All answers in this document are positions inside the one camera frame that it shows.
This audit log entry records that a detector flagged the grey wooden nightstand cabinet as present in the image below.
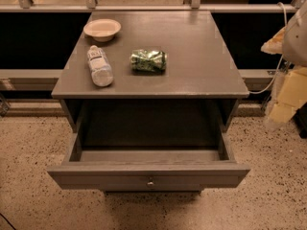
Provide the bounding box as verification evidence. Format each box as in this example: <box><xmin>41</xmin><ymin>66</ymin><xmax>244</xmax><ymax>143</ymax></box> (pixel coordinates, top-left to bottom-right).
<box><xmin>52</xmin><ymin>11</ymin><xmax>248</xmax><ymax>133</ymax></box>

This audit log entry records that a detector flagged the clear plastic water bottle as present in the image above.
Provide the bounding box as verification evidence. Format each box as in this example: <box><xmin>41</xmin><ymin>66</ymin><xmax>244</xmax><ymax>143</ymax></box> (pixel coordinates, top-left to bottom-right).
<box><xmin>87</xmin><ymin>45</ymin><xmax>113</xmax><ymax>87</ymax></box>

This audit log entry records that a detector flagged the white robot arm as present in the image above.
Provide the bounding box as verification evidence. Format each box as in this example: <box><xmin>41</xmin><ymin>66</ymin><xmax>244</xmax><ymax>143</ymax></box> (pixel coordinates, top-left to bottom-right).
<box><xmin>261</xmin><ymin>2</ymin><xmax>307</xmax><ymax>67</ymax></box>

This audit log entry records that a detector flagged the white cable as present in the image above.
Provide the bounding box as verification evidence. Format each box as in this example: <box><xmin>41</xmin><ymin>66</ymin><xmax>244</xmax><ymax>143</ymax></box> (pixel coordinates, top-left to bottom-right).
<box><xmin>248</xmin><ymin>1</ymin><xmax>289</xmax><ymax>96</ymax></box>

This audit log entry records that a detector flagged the white shallow bowl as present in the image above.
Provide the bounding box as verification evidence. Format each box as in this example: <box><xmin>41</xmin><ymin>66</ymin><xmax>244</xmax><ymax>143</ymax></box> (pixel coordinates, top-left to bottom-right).
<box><xmin>83</xmin><ymin>19</ymin><xmax>121</xmax><ymax>42</ymax></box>

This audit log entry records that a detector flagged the grey top drawer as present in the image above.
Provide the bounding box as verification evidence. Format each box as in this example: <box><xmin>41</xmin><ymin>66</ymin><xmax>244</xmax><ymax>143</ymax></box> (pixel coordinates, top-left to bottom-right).
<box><xmin>47</xmin><ymin>102</ymin><xmax>250</xmax><ymax>192</ymax></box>

